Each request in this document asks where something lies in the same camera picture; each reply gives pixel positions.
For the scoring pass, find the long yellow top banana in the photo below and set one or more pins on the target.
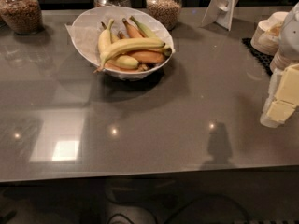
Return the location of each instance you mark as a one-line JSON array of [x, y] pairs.
[[125, 45]]

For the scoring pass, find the white card stand sign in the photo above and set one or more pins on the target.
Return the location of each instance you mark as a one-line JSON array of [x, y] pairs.
[[220, 12]]

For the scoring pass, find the glass jar of grains left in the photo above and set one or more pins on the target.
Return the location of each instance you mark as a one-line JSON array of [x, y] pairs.
[[24, 17]]

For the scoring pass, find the short yellow-green front banana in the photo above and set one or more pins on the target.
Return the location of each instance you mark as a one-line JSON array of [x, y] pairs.
[[124, 62]]

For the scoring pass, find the orange-brown banana right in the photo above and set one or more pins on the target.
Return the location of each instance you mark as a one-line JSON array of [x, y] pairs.
[[147, 56]]

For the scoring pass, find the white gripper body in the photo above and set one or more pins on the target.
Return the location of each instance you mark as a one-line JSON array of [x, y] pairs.
[[290, 37]]

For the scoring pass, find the stack of paper bowls lower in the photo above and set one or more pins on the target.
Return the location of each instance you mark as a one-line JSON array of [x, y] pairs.
[[281, 62]]

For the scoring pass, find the orange banana bottom front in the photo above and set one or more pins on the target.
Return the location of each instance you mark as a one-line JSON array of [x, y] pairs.
[[140, 68]]

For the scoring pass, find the glass jar of beans right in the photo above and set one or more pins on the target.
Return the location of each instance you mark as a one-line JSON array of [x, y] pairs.
[[165, 11]]

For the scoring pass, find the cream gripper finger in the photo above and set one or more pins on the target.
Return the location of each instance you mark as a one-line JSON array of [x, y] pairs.
[[275, 113], [288, 88]]

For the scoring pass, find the white oval bowl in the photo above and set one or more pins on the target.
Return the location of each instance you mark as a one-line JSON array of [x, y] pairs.
[[88, 22]]

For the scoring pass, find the yellow banana left upright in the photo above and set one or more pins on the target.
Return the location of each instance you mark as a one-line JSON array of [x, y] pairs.
[[104, 40]]

